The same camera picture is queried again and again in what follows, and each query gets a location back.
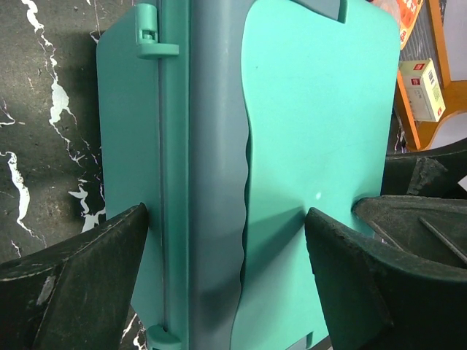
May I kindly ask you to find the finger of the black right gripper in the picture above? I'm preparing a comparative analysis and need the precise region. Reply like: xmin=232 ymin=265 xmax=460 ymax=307
xmin=352 ymin=195 xmax=466 ymax=268
xmin=381 ymin=139 xmax=466 ymax=199

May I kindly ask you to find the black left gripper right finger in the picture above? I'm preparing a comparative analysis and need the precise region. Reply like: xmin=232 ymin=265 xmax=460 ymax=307
xmin=305 ymin=208 xmax=466 ymax=349

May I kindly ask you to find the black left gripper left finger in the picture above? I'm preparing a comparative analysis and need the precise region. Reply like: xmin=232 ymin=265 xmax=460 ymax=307
xmin=1 ymin=204 xmax=148 ymax=349

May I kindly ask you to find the teal medicine kit box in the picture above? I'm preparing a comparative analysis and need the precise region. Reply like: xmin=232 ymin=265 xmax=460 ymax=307
xmin=97 ymin=1 xmax=400 ymax=349

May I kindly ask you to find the orange wooden shelf rack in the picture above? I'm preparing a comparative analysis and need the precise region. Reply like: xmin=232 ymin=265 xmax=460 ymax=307
xmin=395 ymin=1 xmax=466 ymax=151

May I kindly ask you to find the small green white box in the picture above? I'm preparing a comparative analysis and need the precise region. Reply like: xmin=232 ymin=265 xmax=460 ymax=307
xmin=399 ymin=58 xmax=446 ymax=123

